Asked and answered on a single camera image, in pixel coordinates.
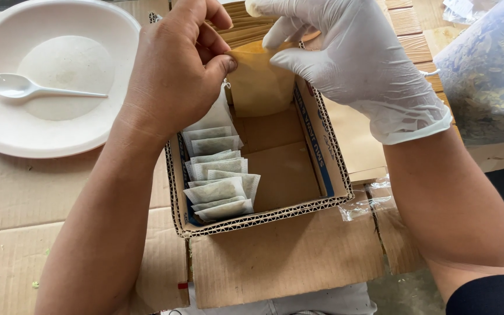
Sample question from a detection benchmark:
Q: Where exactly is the person's right hand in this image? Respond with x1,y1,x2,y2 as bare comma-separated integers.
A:
245,0,453,145

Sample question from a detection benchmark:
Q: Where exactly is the person's left hand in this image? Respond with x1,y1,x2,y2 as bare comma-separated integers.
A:
118,0,238,141

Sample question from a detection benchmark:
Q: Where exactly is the brown paper pouch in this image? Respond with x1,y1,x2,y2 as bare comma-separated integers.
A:
225,30,322,118

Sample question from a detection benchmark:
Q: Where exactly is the small crumpled clear plastic bag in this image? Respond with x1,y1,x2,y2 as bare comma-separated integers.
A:
442,0,500,25

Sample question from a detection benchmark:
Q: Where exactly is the row of white tea bags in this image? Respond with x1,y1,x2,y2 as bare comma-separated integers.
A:
181,83,262,222

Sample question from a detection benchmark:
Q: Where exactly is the clear bag of dried leaves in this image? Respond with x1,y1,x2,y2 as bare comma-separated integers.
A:
433,0,504,146

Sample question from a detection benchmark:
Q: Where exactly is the white round plate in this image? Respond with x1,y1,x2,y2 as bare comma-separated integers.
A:
0,0,142,159

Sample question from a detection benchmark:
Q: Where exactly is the open corrugated cardboard box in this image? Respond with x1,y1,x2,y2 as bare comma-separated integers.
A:
148,11,354,239

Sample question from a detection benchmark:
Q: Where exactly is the loose clear packing tape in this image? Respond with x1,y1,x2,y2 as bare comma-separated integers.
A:
339,174,398,222

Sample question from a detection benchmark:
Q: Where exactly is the white plastic spoon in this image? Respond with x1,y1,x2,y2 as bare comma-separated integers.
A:
0,73,109,99

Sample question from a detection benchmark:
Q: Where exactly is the person's black sleeve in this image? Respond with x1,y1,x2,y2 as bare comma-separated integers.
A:
445,274,504,315

